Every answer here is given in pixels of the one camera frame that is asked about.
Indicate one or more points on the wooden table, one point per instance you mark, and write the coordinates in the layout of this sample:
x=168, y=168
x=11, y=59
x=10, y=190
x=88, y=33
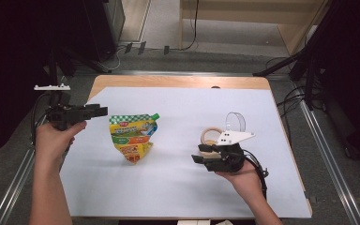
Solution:
x=181, y=82

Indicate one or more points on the black metal stand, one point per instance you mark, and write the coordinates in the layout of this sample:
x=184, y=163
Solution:
x=53, y=72

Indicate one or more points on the small dark table fitting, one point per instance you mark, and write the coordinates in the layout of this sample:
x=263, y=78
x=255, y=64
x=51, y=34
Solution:
x=215, y=87

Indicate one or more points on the small black floor plug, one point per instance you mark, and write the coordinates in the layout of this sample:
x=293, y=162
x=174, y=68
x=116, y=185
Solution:
x=142, y=47
x=128, y=47
x=166, y=49

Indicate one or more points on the person's left hand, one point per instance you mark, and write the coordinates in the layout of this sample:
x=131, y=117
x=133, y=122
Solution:
x=53, y=146

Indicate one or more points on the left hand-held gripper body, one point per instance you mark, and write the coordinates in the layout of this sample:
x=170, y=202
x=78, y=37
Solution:
x=65, y=114

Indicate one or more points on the yellow green spout pouch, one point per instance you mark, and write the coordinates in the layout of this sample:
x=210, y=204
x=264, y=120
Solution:
x=132, y=137

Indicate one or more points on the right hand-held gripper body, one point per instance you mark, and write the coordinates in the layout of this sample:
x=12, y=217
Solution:
x=229, y=159

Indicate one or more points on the metal floor rail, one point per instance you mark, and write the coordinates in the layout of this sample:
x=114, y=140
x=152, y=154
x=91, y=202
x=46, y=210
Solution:
x=331, y=162
x=15, y=187

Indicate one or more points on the light wooden shelf unit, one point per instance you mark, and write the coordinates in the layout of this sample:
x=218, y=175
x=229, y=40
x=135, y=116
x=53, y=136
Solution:
x=231, y=15

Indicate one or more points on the black cabinet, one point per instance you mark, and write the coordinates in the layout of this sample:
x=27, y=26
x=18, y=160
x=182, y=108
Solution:
x=106, y=25

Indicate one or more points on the person's right hand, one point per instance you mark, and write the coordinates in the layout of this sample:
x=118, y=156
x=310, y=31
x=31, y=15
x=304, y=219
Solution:
x=247, y=182

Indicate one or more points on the white table sheet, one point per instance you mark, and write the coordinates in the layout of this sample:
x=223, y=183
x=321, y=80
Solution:
x=168, y=187

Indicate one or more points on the white object at table edge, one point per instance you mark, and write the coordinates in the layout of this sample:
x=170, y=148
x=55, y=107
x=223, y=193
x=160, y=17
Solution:
x=193, y=222

